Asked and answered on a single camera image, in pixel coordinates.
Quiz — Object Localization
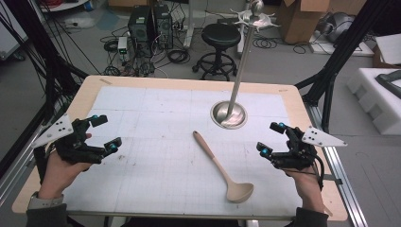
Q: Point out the black computer tower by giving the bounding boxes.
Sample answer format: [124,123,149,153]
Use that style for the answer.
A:
[128,6,155,59]
[153,4,175,50]

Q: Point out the black metal frame struts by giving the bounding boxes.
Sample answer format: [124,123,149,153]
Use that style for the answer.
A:
[294,0,395,133]
[0,0,90,127]

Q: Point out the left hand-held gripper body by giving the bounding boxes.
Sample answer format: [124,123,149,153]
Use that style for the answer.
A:
[32,113,106,165]

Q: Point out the white grid mat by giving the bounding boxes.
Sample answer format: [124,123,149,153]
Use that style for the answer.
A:
[64,85,304,216]

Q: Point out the beige ladle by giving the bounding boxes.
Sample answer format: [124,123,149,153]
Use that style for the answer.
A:
[192,130,254,203]

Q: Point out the aluminium rail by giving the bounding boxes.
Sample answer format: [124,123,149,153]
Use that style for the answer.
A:
[303,101,371,227]
[0,124,44,207]

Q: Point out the small white power unit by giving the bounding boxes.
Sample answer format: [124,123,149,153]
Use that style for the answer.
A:
[117,36,129,55]

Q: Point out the dark curved part on foam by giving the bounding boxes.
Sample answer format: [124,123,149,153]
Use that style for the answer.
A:
[375,69,401,99]

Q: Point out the white flat box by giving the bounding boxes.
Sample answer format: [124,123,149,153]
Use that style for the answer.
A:
[375,32,401,66]

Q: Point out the grey wristwatch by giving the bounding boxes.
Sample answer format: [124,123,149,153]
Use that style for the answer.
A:
[26,192,65,211]

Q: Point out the person's right hand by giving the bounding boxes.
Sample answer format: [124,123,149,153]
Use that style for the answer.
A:
[283,167,326,214]

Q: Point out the person's left hand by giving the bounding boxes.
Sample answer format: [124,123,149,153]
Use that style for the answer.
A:
[38,150,93,201]

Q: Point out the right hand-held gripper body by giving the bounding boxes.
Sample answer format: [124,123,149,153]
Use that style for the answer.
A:
[270,125,349,171]

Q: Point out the black round stool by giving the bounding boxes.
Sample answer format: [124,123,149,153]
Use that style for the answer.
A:
[192,23,242,82]

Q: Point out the grey rounded device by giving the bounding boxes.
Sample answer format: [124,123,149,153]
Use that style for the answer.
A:
[317,11,356,44]

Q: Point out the white foam block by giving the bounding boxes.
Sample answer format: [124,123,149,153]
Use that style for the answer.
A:
[346,67,401,136]

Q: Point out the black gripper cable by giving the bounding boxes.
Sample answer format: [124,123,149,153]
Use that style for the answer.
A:
[310,152,325,191]

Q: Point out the metal utensil stand with hooks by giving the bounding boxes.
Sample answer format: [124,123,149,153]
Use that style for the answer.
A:
[210,0,282,131]

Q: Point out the coiled black cable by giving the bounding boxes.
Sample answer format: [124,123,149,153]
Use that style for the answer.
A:
[252,37,279,50]
[166,48,191,65]

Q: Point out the cardboard box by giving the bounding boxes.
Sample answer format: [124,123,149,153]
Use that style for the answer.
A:
[276,0,333,45]

